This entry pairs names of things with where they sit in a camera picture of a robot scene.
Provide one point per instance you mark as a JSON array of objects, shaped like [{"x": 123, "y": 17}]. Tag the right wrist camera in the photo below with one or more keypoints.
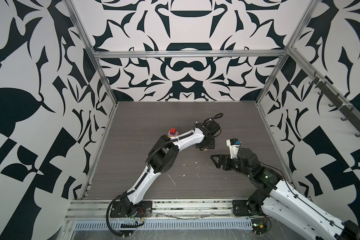
[{"x": 234, "y": 145}]

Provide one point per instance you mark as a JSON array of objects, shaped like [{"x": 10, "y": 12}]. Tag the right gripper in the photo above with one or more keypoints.
[{"x": 226, "y": 157}]

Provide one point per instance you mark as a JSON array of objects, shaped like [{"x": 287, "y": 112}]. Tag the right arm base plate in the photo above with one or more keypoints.
[{"x": 244, "y": 208}]

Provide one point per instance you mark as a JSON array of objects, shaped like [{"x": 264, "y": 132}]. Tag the aluminium front rail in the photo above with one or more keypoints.
[{"x": 166, "y": 215}]

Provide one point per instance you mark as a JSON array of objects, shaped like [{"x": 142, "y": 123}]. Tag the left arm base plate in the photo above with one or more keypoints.
[{"x": 125, "y": 209}]

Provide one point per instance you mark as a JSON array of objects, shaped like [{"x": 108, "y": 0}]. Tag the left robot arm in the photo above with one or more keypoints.
[{"x": 164, "y": 153}]

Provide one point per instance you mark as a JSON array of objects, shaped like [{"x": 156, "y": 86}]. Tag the aluminium frame crossbar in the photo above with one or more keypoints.
[{"x": 189, "y": 54}]

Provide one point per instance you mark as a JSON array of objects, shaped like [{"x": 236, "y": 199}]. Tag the pink wood block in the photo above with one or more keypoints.
[{"x": 177, "y": 133}]

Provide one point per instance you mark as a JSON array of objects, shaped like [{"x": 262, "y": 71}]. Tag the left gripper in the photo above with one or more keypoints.
[{"x": 212, "y": 146}]

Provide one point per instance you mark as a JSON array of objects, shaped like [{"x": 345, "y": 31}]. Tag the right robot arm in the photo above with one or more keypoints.
[{"x": 276, "y": 198}]

